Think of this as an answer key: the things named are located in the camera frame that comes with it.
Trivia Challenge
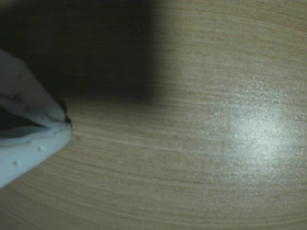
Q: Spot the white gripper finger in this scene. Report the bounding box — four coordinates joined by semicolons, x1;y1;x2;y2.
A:
0;48;73;127
0;125;73;190

